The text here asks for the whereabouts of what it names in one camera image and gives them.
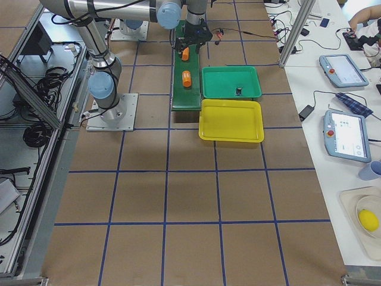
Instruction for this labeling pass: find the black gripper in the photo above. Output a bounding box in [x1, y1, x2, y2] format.
[174, 19, 212, 55]

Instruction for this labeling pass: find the plain orange cylinder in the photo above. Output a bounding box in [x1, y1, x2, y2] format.
[181, 47, 190, 61]

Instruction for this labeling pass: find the orange cylinder with 4680 print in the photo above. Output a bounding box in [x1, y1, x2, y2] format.
[182, 70, 192, 88]

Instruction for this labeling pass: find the green push button switch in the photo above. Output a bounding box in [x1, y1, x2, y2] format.
[235, 88, 242, 96]

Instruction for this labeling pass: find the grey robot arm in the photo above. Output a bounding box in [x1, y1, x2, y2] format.
[41, 1, 213, 116]

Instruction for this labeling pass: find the small sensor circuit board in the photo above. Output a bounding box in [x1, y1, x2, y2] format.
[216, 29, 224, 39]

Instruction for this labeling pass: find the green plastic tray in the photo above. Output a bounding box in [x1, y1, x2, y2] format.
[201, 66, 262, 99]

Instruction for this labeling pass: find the green conveyor belt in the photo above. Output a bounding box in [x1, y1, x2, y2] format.
[171, 20, 203, 113]

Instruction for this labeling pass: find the yellow plastic tray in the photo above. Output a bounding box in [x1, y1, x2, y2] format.
[198, 99, 264, 143]

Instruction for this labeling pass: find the black power adapter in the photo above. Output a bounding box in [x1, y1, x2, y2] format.
[298, 105, 314, 122]

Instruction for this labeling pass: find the grey teach pendant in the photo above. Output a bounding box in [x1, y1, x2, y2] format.
[318, 54, 369, 88]
[323, 110, 371, 163]

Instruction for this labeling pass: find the blue cup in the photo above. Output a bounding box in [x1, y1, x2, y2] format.
[358, 161, 381, 181]

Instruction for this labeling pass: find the white bowl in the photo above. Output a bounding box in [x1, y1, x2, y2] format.
[356, 195, 380, 238]

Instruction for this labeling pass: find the yellow lemon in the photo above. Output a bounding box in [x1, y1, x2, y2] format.
[358, 209, 379, 232]

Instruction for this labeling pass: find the red black wire cable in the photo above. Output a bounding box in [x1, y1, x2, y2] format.
[208, 27, 280, 39]

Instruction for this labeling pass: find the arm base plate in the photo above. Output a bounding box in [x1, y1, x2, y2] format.
[110, 18, 149, 42]
[86, 93, 138, 132]

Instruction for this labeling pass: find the aluminium frame post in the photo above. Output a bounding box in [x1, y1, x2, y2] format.
[279, 0, 316, 68]

